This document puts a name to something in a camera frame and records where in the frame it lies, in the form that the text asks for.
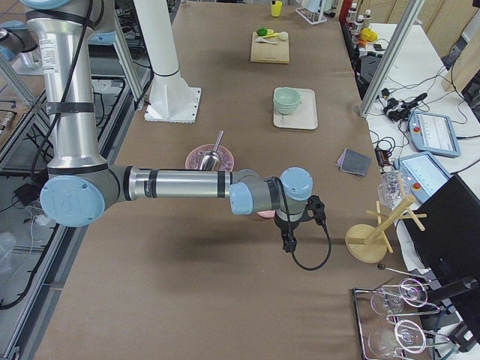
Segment blue teach pendant far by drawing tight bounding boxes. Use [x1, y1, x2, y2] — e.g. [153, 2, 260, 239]
[409, 111, 461, 158]

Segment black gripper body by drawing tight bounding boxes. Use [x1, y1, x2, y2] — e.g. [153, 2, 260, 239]
[274, 195, 325, 229]

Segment white ceramic spoon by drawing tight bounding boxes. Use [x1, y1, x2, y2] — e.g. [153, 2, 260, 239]
[255, 37, 279, 45]

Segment yellow cup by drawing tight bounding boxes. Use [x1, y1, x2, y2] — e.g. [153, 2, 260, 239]
[271, 0, 283, 17]

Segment blue teach pendant near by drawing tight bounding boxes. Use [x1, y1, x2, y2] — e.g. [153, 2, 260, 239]
[394, 151, 452, 203]

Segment upper wine glass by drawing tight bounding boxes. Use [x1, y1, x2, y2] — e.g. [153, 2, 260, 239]
[370, 278, 428, 316]

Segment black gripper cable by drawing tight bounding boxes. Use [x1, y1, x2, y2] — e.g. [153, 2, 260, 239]
[289, 223, 332, 271]

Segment wooden mug tree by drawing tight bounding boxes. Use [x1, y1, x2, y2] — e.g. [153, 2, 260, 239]
[345, 192, 427, 263]

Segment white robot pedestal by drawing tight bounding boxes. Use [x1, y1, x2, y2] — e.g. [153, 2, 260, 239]
[134, 0, 202, 124]

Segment black wire glass rack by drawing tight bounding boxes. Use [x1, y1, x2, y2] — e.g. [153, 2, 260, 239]
[352, 277, 452, 359]

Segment wine glass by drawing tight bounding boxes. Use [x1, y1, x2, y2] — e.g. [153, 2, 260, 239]
[370, 278, 428, 316]
[367, 319, 427, 359]

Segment blue teach pendant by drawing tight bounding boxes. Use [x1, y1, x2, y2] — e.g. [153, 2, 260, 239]
[409, 111, 461, 158]
[394, 151, 452, 203]

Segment yellow plastic knife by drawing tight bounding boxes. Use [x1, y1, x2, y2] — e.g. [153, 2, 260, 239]
[262, 32, 280, 38]

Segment metal ice scoop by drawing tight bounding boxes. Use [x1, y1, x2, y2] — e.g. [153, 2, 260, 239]
[199, 130, 224, 171]

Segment white dish rack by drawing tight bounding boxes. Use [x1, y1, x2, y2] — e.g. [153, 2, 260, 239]
[295, 0, 338, 25]

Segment green bowl stack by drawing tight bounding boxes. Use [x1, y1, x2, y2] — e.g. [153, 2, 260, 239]
[273, 87, 301, 115]

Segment cream serving tray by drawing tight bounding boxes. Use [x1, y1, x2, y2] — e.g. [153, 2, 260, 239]
[273, 88, 318, 131]

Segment black monitor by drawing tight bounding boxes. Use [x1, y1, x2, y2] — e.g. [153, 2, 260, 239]
[409, 175, 479, 285]

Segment grey folded cloth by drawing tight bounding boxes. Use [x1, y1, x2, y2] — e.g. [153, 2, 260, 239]
[336, 148, 371, 177]

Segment yellow container on desk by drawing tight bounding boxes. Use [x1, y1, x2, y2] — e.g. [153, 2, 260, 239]
[359, 28, 378, 43]

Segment clear plastic bag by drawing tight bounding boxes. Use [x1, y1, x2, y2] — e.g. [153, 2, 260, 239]
[378, 170, 411, 209]

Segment lower wine glass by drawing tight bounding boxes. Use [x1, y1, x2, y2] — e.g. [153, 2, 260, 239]
[367, 319, 427, 359]

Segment pink bowl of ice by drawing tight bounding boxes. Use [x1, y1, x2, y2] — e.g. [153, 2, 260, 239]
[184, 144, 235, 171]

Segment bamboo cutting board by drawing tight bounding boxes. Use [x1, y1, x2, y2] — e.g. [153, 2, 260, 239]
[250, 31, 290, 65]

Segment aluminium frame post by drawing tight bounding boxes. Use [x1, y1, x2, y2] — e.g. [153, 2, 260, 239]
[358, 0, 425, 118]

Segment white steamed bun toy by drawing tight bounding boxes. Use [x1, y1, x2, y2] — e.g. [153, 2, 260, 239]
[279, 31, 288, 41]

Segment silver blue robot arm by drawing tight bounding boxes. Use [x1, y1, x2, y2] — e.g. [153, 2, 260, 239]
[24, 1, 326, 254]

